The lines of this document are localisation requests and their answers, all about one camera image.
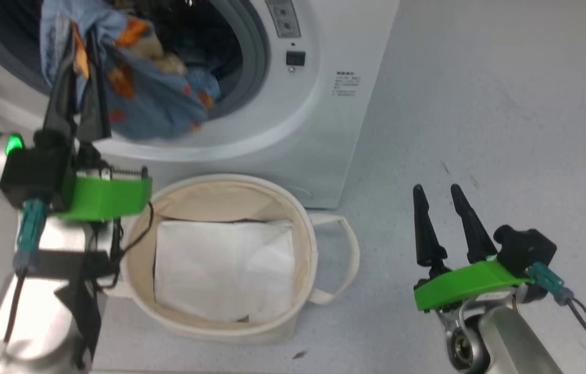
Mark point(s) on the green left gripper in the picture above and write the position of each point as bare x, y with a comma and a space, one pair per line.
106, 197

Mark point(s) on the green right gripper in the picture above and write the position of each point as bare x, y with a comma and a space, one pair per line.
459, 285

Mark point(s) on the blue orange patterned garment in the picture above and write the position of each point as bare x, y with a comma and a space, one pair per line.
158, 104

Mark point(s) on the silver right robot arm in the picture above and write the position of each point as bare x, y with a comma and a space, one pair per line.
510, 343

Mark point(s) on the cream canvas laundry basket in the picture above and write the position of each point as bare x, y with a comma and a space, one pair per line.
220, 200

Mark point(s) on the white front-load washing machine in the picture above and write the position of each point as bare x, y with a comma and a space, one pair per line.
313, 130

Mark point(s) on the small printed text label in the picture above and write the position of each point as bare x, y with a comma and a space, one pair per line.
346, 84

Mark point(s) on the white folded sheet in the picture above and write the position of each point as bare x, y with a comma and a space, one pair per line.
220, 270

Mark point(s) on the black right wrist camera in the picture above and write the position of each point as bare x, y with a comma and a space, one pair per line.
523, 249

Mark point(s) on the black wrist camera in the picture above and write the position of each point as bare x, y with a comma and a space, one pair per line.
523, 249
38, 171

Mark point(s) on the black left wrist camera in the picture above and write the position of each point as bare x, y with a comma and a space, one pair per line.
38, 171

